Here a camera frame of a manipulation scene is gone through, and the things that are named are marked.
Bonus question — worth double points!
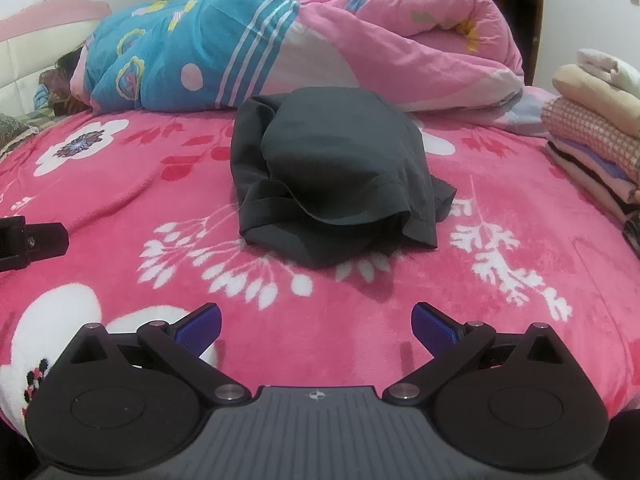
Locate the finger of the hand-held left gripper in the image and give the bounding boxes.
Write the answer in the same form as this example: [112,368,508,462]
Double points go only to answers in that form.
[0,216,69,273]

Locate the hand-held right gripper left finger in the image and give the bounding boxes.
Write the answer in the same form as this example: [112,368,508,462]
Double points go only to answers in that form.
[62,302,253,406]

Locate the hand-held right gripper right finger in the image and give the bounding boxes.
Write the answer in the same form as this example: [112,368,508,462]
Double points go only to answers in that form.
[382,301,576,406]

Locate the dark grey shorts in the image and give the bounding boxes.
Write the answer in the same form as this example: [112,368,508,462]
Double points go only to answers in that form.
[230,86,458,270]

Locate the stack of folded clothes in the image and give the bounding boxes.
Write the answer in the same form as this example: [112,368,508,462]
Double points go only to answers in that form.
[542,49,640,251]

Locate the pink floral bed blanket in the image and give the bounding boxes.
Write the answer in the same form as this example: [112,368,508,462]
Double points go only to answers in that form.
[0,85,640,441]

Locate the green leaf print pillow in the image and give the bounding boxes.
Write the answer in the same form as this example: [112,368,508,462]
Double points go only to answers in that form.
[0,112,41,161]

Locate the pink and white headboard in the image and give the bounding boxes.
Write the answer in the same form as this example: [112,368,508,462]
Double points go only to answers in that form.
[0,0,113,111]

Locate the pink and blue quilt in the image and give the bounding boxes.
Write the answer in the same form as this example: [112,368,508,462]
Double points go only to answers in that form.
[70,0,526,113]

